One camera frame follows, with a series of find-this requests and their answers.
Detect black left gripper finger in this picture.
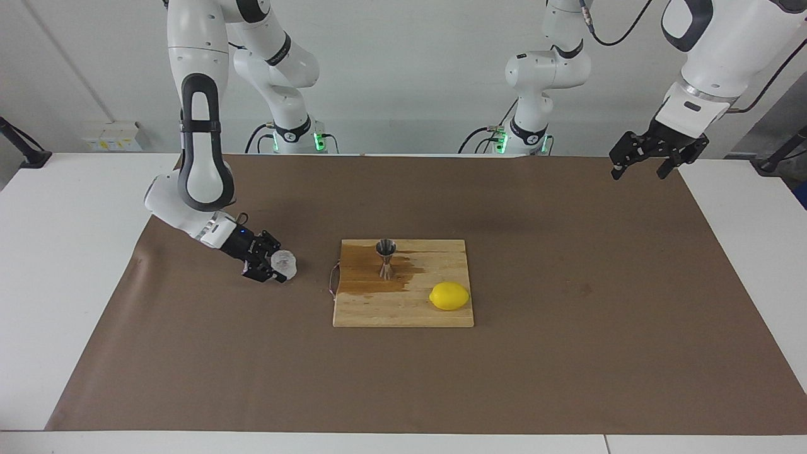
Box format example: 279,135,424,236
657,136,709,180
609,131,650,180

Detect steel double jigger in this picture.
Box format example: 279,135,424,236
376,239,397,280

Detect brown table mat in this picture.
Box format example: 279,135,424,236
44,153,807,436

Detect wooden cutting board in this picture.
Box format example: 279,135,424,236
328,238,475,329

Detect yellow lemon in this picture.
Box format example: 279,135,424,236
429,281,472,311

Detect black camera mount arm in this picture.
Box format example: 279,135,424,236
0,117,52,169
750,125,807,176

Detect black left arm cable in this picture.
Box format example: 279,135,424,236
580,0,807,114

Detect black right base cables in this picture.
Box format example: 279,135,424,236
245,123,278,154

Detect black base cables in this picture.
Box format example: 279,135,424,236
245,123,278,154
458,101,524,154

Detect black left base cables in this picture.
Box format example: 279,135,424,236
458,101,524,154

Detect white wall socket box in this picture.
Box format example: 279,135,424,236
82,121,142,152

